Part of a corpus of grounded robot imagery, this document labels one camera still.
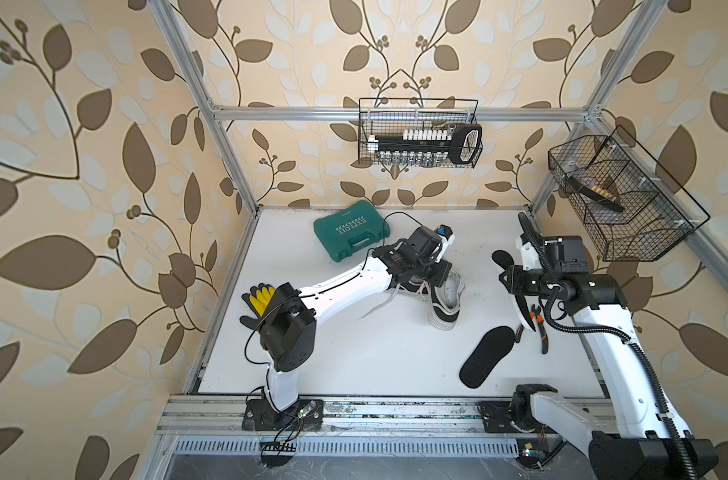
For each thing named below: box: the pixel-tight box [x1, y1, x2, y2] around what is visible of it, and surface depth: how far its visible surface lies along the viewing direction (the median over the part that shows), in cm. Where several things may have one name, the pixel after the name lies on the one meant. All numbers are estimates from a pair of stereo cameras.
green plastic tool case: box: [313, 200, 391, 262], surface depth 111 cm
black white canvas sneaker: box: [358, 268, 465, 331], surface depth 79 cm
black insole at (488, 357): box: [459, 326, 516, 389], surface depth 86 cm
